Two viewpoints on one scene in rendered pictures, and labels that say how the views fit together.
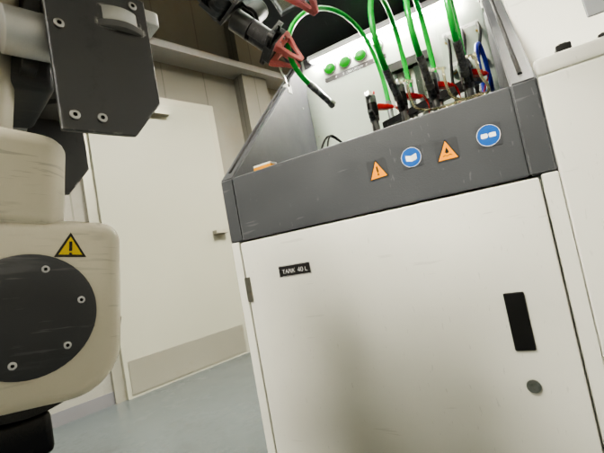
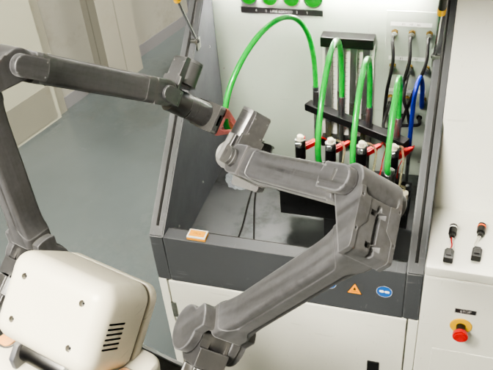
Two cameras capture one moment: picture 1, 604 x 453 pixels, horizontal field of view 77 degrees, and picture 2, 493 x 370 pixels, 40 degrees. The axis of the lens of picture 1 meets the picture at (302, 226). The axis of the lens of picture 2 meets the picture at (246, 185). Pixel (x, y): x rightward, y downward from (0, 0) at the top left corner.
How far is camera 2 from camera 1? 1.46 m
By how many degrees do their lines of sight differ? 43
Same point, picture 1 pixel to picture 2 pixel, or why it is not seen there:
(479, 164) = (373, 302)
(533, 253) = (390, 349)
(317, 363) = not seen: hidden behind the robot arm
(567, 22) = (481, 160)
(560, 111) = (430, 296)
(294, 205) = (225, 275)
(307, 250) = not seen: hidden behind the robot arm
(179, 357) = not seen: outside the picture
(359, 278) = (273, 328)
